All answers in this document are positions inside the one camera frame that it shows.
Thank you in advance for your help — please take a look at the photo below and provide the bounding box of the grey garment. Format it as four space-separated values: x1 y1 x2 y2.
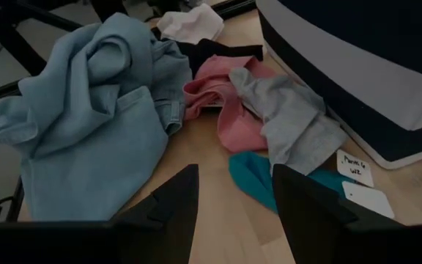
228 67 349 176

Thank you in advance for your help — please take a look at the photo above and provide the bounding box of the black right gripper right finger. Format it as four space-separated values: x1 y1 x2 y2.
272 164 422 264

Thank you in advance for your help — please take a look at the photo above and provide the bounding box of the black garment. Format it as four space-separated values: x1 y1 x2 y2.
150 27 264 80

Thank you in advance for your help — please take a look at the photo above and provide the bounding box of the pile of clothes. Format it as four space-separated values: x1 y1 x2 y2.
0 12 193 223

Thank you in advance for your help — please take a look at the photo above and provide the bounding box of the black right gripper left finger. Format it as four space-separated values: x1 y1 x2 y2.
0 164 200 264

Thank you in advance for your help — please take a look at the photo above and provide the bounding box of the teal sock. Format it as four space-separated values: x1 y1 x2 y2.
228 150 355 213

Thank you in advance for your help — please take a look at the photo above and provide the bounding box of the white garment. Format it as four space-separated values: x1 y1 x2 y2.
155 2 226 45

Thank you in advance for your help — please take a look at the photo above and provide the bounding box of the navy white striped fabric basket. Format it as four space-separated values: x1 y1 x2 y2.
255 0 422 170

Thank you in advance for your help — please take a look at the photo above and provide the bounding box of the pink garment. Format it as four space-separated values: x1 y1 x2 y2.
182 54 278 154

